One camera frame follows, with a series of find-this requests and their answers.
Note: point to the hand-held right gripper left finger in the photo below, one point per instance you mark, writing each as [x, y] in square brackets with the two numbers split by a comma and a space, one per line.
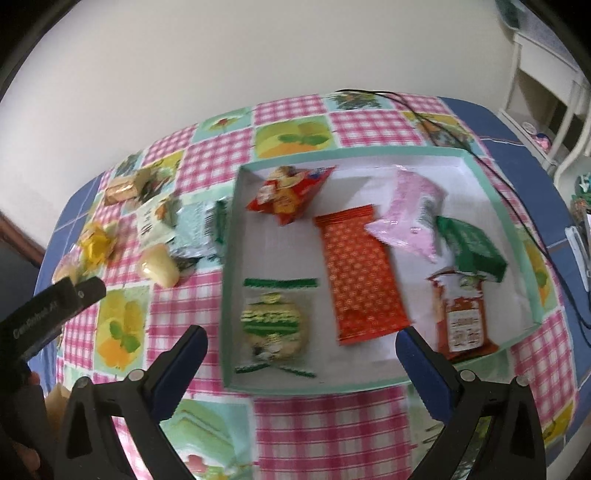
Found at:
[180, 369]

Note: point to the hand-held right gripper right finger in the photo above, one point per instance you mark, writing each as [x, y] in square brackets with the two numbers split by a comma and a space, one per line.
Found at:
[422, 374]

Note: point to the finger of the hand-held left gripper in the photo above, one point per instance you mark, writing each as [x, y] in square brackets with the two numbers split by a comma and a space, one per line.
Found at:
[90, 290]

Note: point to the small red and white packet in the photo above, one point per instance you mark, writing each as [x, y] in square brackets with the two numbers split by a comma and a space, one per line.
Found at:
[464, 318]

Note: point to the green-trimmed clear cookie packet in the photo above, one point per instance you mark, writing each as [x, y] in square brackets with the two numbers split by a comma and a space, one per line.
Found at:
[272, 323]

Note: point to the gold foil snack packet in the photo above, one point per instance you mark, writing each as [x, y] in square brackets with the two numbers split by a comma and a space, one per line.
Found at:
[122, 190]

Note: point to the long red patterned snack packet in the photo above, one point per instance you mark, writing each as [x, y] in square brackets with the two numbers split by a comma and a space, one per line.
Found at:
[362, 277]

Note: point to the mint green snack packet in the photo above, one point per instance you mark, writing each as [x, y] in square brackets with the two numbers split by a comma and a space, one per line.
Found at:
[196, 228]

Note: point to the dark green snack packet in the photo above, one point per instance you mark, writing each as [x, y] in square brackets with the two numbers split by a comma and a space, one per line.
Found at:
[475, 249]

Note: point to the mint green cardboard box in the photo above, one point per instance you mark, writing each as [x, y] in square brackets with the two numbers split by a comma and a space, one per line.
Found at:
[277, 249]

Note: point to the pink snack packet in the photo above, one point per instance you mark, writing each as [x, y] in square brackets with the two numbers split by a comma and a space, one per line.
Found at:
[408, 217]

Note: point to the red triangular snack packet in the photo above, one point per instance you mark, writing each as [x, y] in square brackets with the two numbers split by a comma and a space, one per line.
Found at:
[288, 194]

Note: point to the person's left hand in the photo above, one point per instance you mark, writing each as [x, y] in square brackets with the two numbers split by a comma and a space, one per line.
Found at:
[27, 459]

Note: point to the clear packet with white pastry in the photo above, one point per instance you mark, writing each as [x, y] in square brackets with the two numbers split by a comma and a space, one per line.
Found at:
[64, 270]

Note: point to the dark furniture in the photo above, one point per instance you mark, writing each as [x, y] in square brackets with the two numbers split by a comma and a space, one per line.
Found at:
[14, 281]

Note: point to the yellow snack packet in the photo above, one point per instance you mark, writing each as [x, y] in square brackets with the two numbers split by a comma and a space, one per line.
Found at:
[98, 244]

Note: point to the white jelly cup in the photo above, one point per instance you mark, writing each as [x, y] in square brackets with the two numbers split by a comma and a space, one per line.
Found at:
[159, 265]

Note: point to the white and green snack packet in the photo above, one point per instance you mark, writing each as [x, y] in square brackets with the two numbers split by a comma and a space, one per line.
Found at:
[154, 221]

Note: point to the pink checked patterned tablecloth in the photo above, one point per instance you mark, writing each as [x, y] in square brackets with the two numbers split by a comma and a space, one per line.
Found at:
[323, 429]

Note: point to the white shelf unit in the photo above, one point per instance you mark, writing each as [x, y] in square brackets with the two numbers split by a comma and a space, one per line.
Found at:
[545, 78]

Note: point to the brown wooden frame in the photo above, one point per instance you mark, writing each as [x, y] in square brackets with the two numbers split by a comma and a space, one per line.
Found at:
[21, 235]

